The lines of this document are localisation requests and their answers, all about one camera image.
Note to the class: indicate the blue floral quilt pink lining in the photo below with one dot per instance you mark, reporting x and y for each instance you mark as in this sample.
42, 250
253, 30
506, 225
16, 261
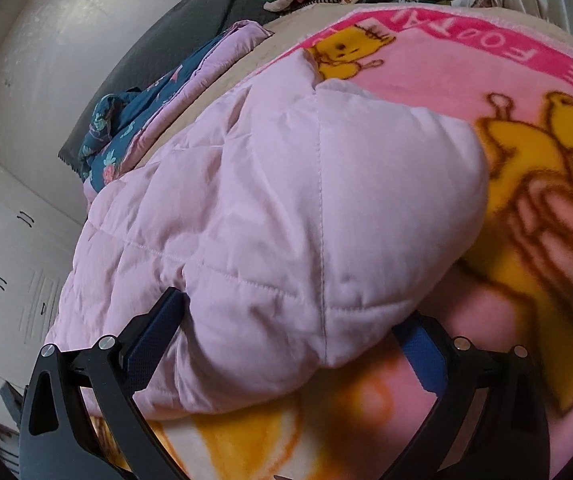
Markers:
166, 95

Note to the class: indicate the pink quilted jacket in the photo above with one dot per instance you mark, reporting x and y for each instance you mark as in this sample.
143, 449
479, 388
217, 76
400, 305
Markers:
276, 220

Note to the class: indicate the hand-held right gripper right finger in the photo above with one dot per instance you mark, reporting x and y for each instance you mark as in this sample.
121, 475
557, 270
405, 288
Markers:
424, 355

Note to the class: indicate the grey headboard cushion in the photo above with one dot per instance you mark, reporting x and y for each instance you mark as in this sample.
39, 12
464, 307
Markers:
176, 40

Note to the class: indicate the pink bear printed blanket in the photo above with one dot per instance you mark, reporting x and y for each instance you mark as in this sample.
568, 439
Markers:
466, 85

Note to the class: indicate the white glossy wardrobe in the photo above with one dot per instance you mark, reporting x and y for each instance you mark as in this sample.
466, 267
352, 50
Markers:
11, 260

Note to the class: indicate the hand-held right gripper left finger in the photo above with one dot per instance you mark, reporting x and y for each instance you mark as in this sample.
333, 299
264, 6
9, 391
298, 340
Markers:
154, 340

